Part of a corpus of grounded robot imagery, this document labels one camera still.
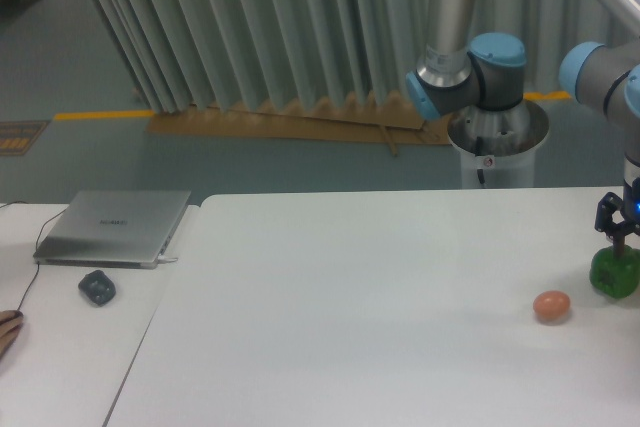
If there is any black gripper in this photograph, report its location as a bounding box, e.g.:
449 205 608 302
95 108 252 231
594 177 640 259

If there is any green bell pepper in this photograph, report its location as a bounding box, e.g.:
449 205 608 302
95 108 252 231
589 246 639 299

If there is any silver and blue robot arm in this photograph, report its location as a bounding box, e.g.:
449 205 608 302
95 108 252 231
406 0 639 260

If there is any person's hand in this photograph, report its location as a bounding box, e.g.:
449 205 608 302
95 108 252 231
0 310 24 357

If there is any brown egg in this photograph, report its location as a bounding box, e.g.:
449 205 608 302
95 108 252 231
532 290 571 324

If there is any white usb plug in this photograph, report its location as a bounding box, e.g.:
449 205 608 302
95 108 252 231
157 256 178 264

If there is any grey pleated curtain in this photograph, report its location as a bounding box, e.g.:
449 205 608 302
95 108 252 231
63 0 640 116

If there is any silver closed laptop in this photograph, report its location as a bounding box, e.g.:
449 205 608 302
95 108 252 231
33 190 191 268

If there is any dark grey round controller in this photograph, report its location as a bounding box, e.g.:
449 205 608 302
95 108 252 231
78 270 117 307

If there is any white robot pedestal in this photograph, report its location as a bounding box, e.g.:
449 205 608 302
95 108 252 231
447 100 550 189

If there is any black cable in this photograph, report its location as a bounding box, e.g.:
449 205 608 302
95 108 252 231
0 200 71 312

